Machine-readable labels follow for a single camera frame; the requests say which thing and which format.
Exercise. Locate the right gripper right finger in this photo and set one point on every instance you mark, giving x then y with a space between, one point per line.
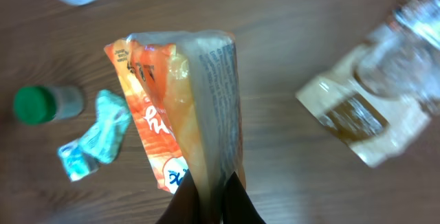
236 205

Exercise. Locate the beige plastic pouch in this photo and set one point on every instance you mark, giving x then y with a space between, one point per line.
381 95

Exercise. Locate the small teal tissue pack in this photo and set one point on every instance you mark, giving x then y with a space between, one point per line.
76 163

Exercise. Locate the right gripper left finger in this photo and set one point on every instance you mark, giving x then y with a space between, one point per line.
184 206

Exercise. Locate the small orange snack packet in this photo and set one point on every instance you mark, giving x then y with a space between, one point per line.
191 81

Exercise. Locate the teal snack packet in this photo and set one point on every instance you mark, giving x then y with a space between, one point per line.
113 117

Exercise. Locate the green lid clear jar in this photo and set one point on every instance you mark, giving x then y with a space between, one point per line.
41 104

